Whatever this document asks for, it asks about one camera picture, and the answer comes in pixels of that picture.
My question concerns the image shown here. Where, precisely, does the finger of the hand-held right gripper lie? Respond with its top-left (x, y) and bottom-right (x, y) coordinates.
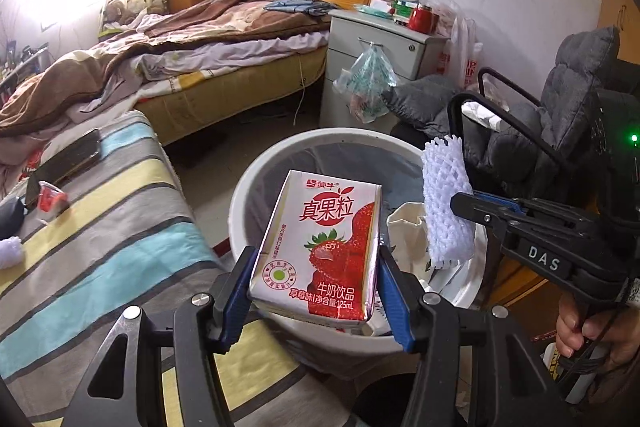
top-left (473, 190), bottom-right (602, 229)
top-left (449, 191), bottom-right (524, 234)

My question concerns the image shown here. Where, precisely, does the white cable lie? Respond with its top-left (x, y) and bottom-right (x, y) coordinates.
top-left (294, 52), bottom-right (309, 128)

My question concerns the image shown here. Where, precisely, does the strawberry milk carton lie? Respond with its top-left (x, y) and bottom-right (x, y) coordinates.
top-left (248, 170), bottom-right (383, 323)

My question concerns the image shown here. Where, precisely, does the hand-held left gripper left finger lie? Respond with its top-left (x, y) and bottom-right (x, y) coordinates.
top-left (62, 246), bottom-right (258, 427)

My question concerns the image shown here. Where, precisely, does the black glasses case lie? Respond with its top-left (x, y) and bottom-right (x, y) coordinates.
top-left (0, 196), bottom-right (26, 240)

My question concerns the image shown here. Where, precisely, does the white round trash bin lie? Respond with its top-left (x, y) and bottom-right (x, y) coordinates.
top-left (229, 128), bottom-right (488, 358)

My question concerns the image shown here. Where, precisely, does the white bag with red print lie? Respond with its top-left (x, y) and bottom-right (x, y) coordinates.
top-left (437, 0), bottom-right (484, 90)

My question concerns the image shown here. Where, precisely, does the black smartphone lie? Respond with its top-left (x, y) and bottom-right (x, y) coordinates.
top-left (24, 128), bottom-right (102, 204)

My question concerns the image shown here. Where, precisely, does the grey cushioned chair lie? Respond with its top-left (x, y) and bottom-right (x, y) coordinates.
top-left (382, 26), bottom-right (622, 188)

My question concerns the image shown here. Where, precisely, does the white bedside cabinet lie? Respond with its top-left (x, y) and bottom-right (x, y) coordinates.
top-left (320, 9), bottom-right (447, 131)

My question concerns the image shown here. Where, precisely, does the yellow bed mattress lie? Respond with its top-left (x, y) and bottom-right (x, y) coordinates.
top-left (137, 49), bottom-right (328, 146)

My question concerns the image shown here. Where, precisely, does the red jelly cup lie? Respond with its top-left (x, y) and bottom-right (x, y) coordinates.
top-left (37, 181), bottom-right (70, 216)

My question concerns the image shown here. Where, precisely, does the person's right hand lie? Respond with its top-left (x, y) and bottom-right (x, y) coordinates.
top-left (555, 293), bottom-right (640, 367)

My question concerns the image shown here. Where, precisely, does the striped blanket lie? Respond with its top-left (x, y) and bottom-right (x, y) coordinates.
top-left (0, 109), bottom-right (361, 427)

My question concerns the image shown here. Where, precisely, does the wooden bed with blankets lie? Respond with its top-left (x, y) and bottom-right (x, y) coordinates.
top-left (0, 0), bottom-right (332, 138)

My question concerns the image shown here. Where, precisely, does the white foam net sleeve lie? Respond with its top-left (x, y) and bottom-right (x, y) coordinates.
top-left (421, 134), bottom-right (475, 269)
top-left (0, 234), bottom-right (25, 271)

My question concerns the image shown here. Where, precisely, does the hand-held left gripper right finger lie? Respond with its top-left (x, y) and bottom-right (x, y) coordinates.
top-left (375, 247), bottom-right (566, 427)

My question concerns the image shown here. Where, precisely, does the red jar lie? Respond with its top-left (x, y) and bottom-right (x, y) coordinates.
top-left (408, 4), bottom-right (433, 33)

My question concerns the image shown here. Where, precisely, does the shelf with cosmetics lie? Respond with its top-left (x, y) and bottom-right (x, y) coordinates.
top-left (0, 41), bottom-right (52, 80)

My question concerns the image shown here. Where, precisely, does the hanging clear plastic bag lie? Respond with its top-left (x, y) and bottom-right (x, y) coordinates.
top-left (333, 42), bottom-right (400, 124)

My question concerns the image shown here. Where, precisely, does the brown teddy bear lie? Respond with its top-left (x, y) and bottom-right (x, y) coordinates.
top-left (101, 2), bottom-right (136, 26)

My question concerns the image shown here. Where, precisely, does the lilac quilt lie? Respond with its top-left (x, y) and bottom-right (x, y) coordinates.
top-left (0, 9), bottom-right (331, 180)

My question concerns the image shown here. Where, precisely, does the green tissue pack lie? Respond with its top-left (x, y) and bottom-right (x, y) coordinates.
top-left (354, 2), bottom-right (394, 16)

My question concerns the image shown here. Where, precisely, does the blue cloth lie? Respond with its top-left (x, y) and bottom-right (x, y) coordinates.
top-left (264, 0), bottom-right (334, 16)

